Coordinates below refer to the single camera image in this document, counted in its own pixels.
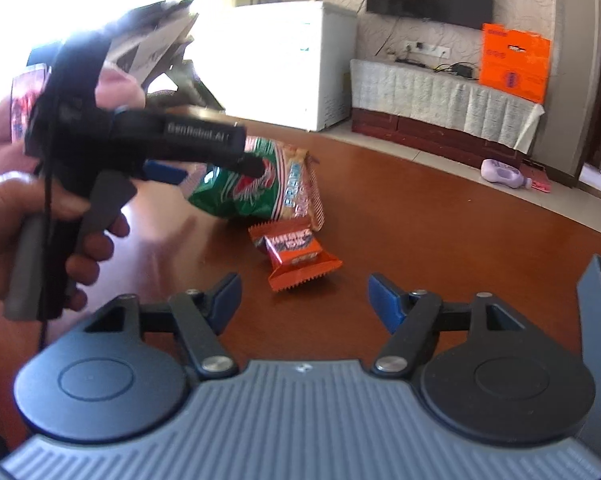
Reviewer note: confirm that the white wall power strip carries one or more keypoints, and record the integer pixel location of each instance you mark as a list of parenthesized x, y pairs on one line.
[(431, 50)]

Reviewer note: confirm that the person's left hand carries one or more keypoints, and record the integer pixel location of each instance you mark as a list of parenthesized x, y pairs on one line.
[(22, 194)]

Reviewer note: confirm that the smartphone with red screen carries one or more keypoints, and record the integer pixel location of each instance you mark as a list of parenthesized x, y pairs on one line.
[(24, 93)]

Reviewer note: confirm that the purple detergent bottle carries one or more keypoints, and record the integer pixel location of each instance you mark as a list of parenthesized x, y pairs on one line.
[(500, 173)]

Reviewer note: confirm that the white lace cabinet cloth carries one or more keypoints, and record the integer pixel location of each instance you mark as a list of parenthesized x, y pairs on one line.
[(445, 101)]

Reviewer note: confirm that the black router box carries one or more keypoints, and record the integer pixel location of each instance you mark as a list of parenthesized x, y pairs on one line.
[(463, 70)]

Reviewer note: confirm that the dark red TV cabinet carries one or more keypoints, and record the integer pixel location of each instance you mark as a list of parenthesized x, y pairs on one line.
[(453, 144)]

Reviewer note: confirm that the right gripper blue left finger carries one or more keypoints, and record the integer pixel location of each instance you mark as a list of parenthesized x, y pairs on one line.
[(200, 318)]

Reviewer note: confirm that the white chest freezer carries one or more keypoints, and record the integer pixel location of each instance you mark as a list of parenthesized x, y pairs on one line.
[(284, 63)]

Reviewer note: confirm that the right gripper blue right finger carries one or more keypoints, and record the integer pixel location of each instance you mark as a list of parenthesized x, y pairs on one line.
[(410, 318)]

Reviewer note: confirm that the orange wafer snack packet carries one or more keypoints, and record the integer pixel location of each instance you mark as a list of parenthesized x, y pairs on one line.
[(294, 252)]

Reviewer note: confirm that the green prawn cracker bag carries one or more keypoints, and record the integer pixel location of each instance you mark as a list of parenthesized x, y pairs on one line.
[(287, 189)]

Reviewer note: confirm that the orange gift box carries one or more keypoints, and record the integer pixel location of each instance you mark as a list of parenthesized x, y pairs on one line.
[(515, 62)]

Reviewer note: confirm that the folded grey chair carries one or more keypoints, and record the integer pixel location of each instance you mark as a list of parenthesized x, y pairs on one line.
[(140, 58)]

